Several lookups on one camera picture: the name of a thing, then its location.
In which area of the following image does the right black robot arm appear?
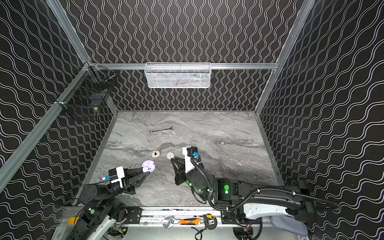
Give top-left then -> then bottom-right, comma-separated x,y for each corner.
170,157 -> 341,224

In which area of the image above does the yellow label plate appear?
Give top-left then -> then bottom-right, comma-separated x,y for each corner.
68,217 -> 79,225

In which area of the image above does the steel combination wrench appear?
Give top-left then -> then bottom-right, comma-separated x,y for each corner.
150,127 -> 175,134

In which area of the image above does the purple round charging case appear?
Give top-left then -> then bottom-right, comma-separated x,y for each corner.
142,160 -> 156,173

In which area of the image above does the white wire mesh basket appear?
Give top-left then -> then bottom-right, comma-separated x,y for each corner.
144,62 -> 212,89

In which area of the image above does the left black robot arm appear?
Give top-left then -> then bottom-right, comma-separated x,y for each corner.
67,165 -> 155,240

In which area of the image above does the grey cloth pad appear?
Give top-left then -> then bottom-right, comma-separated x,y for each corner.
271,216 -> 308,237

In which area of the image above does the white round charging case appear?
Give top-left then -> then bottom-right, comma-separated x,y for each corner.
167,152 -> 175,160

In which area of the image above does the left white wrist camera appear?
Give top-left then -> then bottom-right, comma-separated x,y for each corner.
102,166 -> 126,189

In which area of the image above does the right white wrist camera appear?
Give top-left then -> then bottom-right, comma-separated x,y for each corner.
182,146 -> 202,174

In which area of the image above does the yellow black tape measure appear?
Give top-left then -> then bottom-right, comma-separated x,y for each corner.
203,214 -> 218,230

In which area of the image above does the cream earbud charging case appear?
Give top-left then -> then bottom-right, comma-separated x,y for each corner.
152,151 -> 161,158

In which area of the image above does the black wire basket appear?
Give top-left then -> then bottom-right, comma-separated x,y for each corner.
62,66 -> 117,122

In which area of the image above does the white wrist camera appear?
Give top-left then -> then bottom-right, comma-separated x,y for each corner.
182,146 -> 202,174
102,166 -> 126,189

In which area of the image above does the adjustable wrench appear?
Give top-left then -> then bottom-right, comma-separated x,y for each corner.
163,216 -> 179,230

